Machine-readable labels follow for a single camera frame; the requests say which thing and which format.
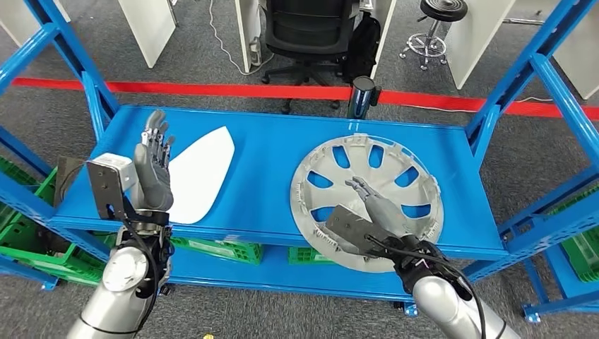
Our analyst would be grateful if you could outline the black stool chrome base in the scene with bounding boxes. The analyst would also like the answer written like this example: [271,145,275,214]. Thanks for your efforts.
[398,0,469,71]

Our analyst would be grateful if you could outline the folded green plastic crate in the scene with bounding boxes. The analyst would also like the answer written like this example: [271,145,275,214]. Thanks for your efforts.
[172,245,263,266]
[287,252,340,266]
[169,236,264,251]
[287,246,328,256]

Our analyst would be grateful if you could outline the black backpack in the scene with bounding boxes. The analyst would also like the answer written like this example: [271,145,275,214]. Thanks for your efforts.
[343,11,382,85]

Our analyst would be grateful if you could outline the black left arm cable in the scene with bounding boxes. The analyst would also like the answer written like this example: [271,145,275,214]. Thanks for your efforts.
[119,215,162,328]

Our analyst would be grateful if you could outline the white desk side panel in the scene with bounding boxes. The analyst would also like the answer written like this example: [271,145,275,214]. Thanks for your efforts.
[117,0,178,69]
[0,0,71,48]
[552,0,599,100]
[234,0,263,73]
[369,0,398,80]
[443,0,516,90]

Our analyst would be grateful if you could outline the black office chair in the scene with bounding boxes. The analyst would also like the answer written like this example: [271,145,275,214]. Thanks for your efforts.
[259,0,361,116]

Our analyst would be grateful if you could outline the dark shiny stanchion post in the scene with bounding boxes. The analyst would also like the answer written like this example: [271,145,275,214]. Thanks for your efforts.
[347,76,382,120]

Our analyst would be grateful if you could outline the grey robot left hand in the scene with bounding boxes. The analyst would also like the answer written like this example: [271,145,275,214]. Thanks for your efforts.
[133,109,177,214]

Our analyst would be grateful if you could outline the blue metal shelf rack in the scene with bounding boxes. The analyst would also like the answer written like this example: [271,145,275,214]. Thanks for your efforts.
[521,243,599,323]
[0,254,59,291]
[0,0,599,316]

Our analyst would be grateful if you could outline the red barrier belt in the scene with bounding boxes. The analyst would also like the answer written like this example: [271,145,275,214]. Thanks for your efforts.
[11,77,599,121]

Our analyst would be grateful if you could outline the white curved plastic panel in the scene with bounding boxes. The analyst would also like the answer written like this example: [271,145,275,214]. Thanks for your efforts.
[166,125,236,225]

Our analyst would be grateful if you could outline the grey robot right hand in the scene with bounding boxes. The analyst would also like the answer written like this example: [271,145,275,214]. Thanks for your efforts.
[345,176,415,239]

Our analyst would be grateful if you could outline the silver plastic wheel hubcap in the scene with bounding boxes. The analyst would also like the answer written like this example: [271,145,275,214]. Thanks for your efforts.
[290,133,444,274]

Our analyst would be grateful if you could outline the white floor cable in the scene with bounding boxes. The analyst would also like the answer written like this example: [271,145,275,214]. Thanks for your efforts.
[402,95,555,114]
[208,0,275,77]

